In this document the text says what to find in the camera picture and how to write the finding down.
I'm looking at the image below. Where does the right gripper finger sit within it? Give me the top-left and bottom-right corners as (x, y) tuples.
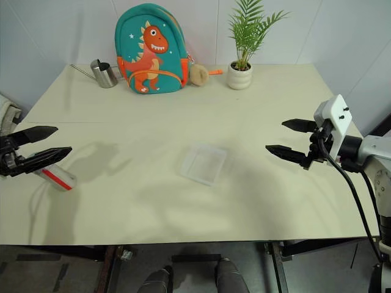
(281, 118), (318, 134)
(265, 144), (310, 168)

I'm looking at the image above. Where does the teal dinosaur backpack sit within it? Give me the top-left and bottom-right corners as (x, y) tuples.
(114, 2), (189, 95)

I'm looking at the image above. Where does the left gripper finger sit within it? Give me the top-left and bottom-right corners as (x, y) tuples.
(12, 146), (73, 177)
(12, 125), (59, 146)

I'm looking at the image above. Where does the black metal table frame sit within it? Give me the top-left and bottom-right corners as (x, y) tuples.
(0, 237), (381, 293)

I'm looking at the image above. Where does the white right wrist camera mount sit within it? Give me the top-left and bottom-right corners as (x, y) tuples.
(313, 94), (353, 167)

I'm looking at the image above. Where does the stainless steel watering can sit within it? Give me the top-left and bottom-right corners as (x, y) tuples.
(70, 59), (119, 89)

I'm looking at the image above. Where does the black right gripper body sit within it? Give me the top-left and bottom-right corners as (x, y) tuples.
(301, 120), (334, 170)

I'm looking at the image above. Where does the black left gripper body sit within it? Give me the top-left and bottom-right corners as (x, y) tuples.
(0, 133), (24, 178)

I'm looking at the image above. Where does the grey rounded shape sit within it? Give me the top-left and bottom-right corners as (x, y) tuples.
(136, 264), (174, 293)
(216, 257), (250, 293)

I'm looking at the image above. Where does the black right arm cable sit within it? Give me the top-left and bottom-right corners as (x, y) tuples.
(317, 129), (387, 267)

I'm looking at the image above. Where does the green palm in white pot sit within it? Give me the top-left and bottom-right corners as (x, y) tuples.
(227, 0), (290, 91)

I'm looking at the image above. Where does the tan plush pendant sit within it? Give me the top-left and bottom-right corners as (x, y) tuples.
(189, 63), (210, 87)

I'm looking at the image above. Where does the clear plastic container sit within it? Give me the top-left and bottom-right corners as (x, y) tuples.
(179, 145), (228, 187)

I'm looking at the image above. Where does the white tube with red band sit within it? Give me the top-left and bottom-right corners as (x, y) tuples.
(33, 165), (78, 192)

